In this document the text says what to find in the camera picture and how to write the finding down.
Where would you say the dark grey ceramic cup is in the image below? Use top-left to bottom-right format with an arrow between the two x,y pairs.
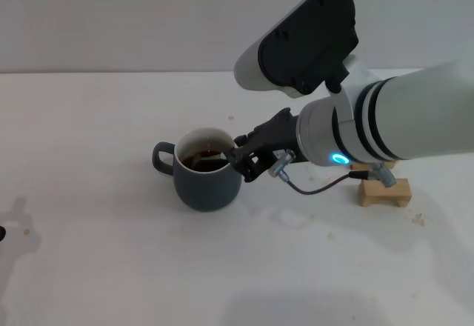
151,127 -> 244,213

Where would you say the blue handled metal spoon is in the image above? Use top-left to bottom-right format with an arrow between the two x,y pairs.
192,150 -> 230,163

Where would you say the light wooden block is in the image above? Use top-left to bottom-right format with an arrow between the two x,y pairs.
356,177 -> 413,209

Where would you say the orange wooden block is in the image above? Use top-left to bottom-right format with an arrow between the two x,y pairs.
349,159 -> 397,173

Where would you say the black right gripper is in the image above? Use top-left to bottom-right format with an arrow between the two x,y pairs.
223,107 -> 305,184

